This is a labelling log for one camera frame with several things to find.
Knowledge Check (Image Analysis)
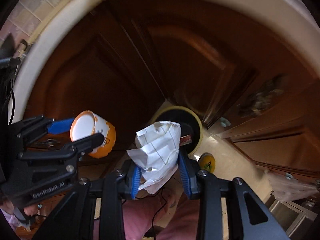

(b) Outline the orange white paper cup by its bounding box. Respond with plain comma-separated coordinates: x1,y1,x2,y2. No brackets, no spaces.
69,111,116,159

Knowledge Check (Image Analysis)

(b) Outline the white paper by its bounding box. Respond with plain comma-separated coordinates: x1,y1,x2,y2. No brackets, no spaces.
127,121,181,194

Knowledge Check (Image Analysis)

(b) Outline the maroon milk carton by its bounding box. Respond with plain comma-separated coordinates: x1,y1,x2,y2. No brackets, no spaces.
180,133,192,146

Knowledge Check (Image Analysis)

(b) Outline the pink plaid sleeve forearm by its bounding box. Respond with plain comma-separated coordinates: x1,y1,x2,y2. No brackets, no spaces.
123,188,200,239

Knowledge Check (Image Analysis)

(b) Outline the yellow trash bin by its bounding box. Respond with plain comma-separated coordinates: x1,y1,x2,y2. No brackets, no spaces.
151,106,203,156

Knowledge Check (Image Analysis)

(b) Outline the person's left hand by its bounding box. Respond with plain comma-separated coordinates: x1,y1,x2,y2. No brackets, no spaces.
0,197,38,218

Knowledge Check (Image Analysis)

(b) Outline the yellow round lid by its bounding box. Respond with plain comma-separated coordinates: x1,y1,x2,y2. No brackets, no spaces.
198,152,216,173

